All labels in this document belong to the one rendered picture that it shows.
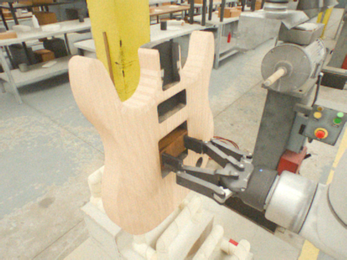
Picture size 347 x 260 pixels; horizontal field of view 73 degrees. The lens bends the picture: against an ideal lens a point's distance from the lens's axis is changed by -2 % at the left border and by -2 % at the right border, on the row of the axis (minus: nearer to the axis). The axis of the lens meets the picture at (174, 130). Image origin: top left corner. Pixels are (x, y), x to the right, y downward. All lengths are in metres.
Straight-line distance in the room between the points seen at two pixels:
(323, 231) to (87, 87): 0.37
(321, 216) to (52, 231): 2.01
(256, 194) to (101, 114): 0.27
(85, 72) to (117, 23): 1.22
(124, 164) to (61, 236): 1.77
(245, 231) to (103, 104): 0.72
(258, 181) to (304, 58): 1.00
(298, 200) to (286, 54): 1.03
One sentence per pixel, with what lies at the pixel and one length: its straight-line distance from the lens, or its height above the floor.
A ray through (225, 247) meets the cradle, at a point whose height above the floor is 0.97.
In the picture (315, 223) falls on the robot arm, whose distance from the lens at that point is 0.42.
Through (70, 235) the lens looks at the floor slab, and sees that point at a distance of 2.13.
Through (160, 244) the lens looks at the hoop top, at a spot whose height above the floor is 1.13.
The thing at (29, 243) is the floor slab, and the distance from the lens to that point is 2.22.
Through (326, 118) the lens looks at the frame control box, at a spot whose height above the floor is 1.06.
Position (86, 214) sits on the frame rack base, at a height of 1.10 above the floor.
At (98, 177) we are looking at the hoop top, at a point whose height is 1.20.
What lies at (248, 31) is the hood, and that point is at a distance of 1.10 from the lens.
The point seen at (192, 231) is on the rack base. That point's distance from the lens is 0.78.
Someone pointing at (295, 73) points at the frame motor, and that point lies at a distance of 1.37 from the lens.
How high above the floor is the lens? 1.68
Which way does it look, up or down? 34 degrees down
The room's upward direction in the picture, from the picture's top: straight up
